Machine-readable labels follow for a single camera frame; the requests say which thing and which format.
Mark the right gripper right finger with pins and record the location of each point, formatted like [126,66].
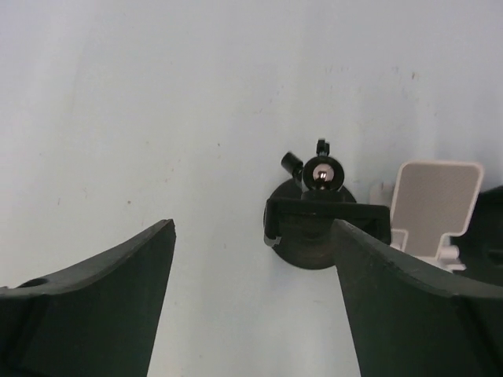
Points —
[408,318]

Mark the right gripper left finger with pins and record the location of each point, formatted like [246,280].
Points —
[98,317]

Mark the white phone stand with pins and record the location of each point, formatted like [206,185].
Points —
[430,203]

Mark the black round base phone stand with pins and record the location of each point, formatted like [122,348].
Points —
[299,213]

